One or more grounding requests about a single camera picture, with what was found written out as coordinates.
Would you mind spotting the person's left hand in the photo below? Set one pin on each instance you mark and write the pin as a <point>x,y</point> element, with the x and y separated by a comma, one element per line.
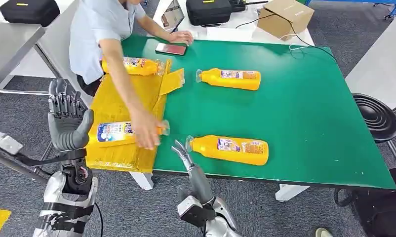
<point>181,37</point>

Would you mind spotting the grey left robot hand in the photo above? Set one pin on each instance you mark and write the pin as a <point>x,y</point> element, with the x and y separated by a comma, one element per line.
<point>68,130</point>

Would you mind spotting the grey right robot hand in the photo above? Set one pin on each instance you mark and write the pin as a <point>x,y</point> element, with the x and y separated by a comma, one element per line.
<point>199,184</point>

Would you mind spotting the person's right hand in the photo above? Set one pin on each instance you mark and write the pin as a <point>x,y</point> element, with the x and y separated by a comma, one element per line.
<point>145,130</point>

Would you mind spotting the orange drink bottle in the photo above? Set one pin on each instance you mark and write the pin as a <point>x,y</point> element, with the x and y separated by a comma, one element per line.
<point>132,66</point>
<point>214,79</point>
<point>113,132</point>
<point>211,149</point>

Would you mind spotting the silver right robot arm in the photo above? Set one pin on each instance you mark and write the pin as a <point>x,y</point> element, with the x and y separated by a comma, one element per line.
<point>222,222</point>

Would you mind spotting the black smartphone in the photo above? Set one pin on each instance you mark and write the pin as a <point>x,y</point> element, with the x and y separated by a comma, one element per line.
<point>171,49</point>

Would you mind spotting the tablet computer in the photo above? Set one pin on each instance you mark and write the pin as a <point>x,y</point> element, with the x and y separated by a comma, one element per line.
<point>173,14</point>

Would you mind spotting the black carry case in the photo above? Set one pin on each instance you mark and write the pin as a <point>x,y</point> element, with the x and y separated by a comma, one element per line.
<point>207,13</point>
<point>29,12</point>

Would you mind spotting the yellow plastic sheet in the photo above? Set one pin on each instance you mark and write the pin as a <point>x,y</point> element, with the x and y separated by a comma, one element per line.
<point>119,101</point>

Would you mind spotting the black radio with antenna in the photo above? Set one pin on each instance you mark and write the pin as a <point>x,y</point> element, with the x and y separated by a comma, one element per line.
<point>237,5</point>

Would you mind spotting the grey bench table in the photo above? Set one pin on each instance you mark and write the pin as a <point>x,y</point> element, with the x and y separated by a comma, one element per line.
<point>55,49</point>

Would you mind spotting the person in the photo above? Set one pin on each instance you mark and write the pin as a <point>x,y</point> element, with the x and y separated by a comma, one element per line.
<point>93,29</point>

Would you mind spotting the brown cardboard box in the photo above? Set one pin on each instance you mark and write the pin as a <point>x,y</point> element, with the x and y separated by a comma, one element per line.
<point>283,19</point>

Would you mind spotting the steel table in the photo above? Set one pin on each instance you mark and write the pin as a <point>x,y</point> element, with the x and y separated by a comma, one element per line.
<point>8,45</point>

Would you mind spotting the green table mat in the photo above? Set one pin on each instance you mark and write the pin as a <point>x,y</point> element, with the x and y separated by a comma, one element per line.
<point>299,114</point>

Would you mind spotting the beige shoe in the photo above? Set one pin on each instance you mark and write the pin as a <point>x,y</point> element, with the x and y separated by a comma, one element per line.
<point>323,233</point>

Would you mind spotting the black bag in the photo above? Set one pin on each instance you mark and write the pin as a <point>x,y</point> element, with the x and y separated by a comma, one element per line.
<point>381,209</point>

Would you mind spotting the grey side table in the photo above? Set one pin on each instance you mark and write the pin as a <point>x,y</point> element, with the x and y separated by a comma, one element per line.
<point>381,65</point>

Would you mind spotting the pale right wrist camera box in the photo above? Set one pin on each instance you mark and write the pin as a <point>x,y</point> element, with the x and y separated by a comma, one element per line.
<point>193,211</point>

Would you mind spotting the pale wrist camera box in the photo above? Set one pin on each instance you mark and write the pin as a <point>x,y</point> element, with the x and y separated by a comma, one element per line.
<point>193,211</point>
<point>5,143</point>

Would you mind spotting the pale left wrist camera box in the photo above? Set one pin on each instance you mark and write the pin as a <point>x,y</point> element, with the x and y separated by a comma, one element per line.
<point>5,143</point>

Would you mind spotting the blue metal frame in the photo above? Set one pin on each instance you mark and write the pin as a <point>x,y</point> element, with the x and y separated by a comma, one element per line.
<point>394,5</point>

